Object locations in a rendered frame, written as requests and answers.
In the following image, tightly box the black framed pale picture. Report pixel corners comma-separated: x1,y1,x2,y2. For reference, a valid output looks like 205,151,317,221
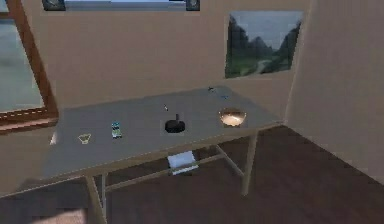
41,0,201,12

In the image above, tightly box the black pan with handle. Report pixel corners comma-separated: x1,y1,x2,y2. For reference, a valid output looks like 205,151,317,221
164,113,187,134

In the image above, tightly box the framed mountain landscape picture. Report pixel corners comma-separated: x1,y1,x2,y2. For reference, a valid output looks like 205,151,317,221
224,9,305,80

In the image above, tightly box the brown wooden framed window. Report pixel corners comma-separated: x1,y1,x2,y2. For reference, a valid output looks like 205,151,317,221
0,0,60,135

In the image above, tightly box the green blue small box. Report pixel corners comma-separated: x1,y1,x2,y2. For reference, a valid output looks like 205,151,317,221
110,121,123,139

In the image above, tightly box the grey table with wooden legs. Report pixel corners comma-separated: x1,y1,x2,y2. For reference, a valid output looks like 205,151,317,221
0,84,285,224

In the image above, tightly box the yellow wire triangle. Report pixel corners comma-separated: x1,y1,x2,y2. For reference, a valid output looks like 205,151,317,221
77,132,92,145

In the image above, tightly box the white box under table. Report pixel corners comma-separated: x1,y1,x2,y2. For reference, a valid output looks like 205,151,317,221
167,150,200,176

